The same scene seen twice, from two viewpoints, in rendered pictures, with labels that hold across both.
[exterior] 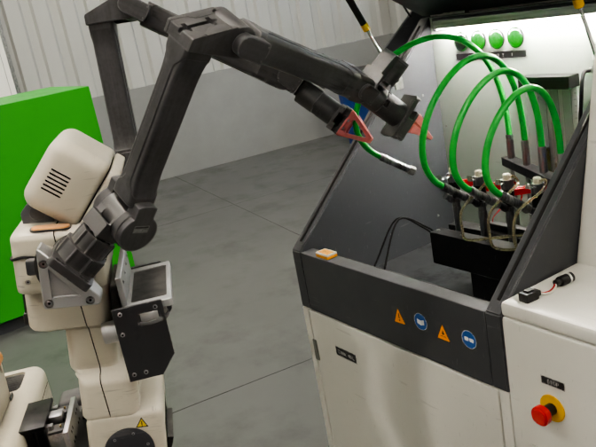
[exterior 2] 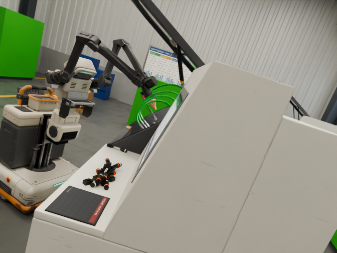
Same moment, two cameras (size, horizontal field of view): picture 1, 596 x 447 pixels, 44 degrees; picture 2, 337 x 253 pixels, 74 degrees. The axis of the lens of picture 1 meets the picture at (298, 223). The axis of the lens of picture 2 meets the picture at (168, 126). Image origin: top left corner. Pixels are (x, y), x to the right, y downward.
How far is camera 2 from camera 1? 1.27 m
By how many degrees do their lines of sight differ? 29
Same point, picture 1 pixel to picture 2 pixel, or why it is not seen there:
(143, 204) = (65, 72)
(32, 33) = not seen: hidden behind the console
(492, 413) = not seen: hidden behind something
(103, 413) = (52, 119)
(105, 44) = (114, 48)
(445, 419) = not seen: hidden behind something
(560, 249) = (136, 146)
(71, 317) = (60, 95)
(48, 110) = (170, 88)
